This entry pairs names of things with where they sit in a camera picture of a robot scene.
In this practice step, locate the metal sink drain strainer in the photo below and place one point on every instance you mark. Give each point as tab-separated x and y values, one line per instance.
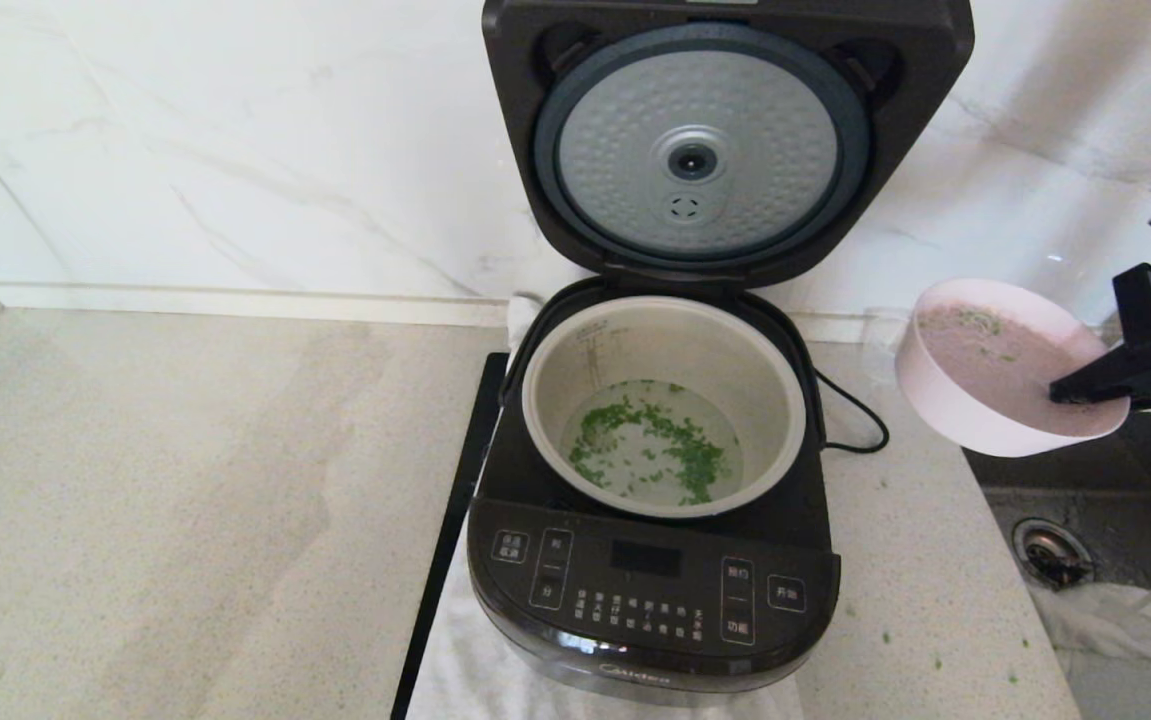
1050	555

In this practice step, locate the white cloth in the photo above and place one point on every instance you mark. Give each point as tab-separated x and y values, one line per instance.
455	670

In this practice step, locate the black rice cooker lid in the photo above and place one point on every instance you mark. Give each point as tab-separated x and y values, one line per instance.
695	110

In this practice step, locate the black rice cooker base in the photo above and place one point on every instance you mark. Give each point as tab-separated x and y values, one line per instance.
635	640

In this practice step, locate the white rag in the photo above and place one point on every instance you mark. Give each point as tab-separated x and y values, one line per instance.
1105	630

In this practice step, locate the pink bowl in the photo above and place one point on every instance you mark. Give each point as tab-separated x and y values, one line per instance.
955	420

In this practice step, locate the chopped green vegetables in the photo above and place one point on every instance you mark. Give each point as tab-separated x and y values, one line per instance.
695	460

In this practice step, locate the black flat strip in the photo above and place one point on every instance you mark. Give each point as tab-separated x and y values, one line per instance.
455	520

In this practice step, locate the stainless steel sink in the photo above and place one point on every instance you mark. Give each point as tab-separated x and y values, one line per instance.
1065	480

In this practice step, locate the grey inner pot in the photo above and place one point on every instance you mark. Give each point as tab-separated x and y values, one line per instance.
735	350

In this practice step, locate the clear measuring cup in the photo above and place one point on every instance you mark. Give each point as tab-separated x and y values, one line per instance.
880	340

